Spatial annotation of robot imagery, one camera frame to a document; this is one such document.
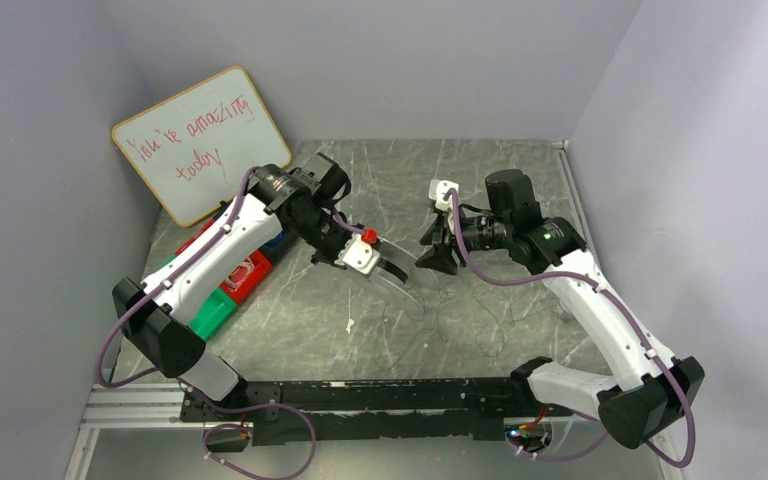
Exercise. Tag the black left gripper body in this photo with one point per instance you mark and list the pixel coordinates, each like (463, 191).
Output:
(334, 254)

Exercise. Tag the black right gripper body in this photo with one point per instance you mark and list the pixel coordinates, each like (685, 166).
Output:
(448, 241)

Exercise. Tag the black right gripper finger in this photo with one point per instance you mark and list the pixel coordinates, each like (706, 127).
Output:
(439, 233)
(438, 257)

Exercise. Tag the white perforated filament spool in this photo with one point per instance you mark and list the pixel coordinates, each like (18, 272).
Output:
(397, 281)

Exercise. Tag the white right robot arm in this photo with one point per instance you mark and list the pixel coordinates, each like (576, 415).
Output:
(648, 387)

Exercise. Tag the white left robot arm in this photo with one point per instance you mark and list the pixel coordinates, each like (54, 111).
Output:
(155, 314)

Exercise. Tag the black storage bin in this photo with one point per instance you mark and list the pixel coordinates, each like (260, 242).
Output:
(276, 249)

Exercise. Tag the red storage bin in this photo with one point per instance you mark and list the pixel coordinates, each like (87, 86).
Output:
(246, 277)

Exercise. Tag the green storage bin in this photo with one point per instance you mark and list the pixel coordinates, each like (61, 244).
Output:
(213, 314)

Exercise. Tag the whiteboard with red writing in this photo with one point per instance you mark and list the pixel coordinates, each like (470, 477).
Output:
(193, 148)

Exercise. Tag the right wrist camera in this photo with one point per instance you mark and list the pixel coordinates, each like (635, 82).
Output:
(439, 194)

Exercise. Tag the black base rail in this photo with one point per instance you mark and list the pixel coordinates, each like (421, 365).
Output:
(279, 412)

